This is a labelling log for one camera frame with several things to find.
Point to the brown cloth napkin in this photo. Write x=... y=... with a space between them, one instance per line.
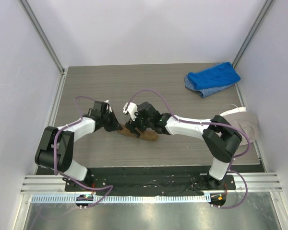
x=147 y=135

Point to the blue white checkered cloth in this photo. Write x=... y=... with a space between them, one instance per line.
x=204 y=92

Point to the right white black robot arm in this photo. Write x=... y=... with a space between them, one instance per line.
x=220 y=138

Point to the grey white cap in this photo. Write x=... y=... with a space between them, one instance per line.
x=240 y=118

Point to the aluminium frame post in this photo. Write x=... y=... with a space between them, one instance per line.
x=266 y=7
x=40 y=32

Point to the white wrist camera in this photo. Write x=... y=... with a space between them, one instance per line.
x=108 y=106
x=131 y=110

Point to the left aluminium frame post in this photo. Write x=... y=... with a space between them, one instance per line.
x=40 y=32

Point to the front aluminium rail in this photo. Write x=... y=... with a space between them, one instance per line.
x=47 y=184

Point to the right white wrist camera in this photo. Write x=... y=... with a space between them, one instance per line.
x=131 y=110

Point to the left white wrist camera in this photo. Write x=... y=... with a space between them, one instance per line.
x=108 y=106

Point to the slotted white cable duct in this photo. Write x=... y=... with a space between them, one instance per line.
x=83 y=199

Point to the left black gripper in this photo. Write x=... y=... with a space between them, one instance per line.
x=115 y=126

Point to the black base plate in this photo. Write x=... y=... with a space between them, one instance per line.
x=157 y=181

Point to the right aluminium frame post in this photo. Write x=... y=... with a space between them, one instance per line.
x=266 y=7

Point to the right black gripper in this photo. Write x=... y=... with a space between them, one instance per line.
x=130 y=127

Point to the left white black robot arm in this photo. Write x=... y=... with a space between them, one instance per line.
x=55 y=150

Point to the blue folded cloth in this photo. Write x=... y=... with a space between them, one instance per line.
x=218 y=76

